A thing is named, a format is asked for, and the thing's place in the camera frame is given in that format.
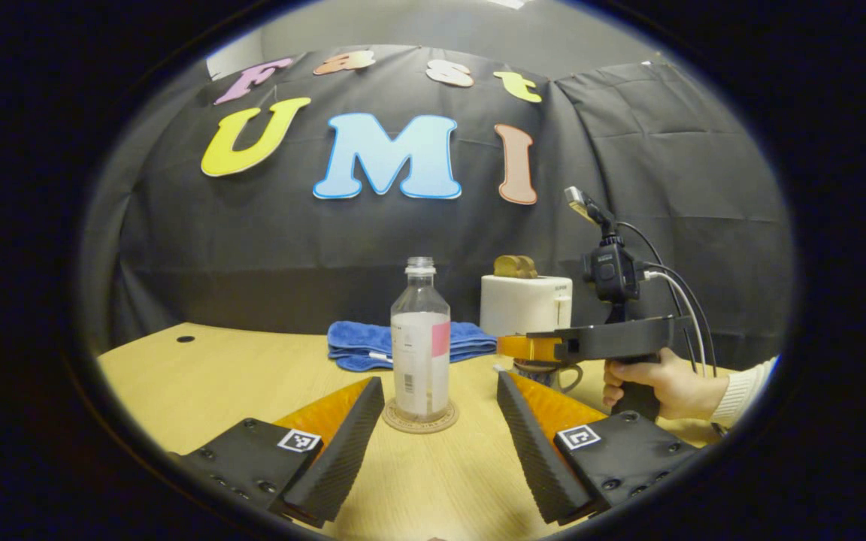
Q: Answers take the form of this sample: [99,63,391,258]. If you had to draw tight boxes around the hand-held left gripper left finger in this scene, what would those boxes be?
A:
[170,376,386,529]

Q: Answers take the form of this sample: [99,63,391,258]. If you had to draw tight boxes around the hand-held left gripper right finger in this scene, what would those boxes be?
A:
[495,370,704,527]

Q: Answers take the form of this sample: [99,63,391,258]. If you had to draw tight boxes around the white blue-patterned teacup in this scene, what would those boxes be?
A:
[512,359,584,395]

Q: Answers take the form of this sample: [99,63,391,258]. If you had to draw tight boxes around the round brown coaster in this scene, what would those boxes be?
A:
[383,397,460,434]

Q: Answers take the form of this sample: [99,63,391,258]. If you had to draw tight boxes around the clear plastic water bottle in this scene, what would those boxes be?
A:
[390,257,452,423]

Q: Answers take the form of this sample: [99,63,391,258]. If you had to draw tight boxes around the white toaster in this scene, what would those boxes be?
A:
[480,274,574,337]

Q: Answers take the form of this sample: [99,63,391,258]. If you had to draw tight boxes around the brown bread slice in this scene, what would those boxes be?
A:
[494,255,538,280]

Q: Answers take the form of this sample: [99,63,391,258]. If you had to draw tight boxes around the folded blue towel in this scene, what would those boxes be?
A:
[327,320,498,372]

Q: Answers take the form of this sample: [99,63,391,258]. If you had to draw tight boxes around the black cable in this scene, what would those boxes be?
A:
[617,222,693,369]
[643,261,718,378]

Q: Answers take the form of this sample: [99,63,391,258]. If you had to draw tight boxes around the white cable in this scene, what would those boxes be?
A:
[643,270,708,376]

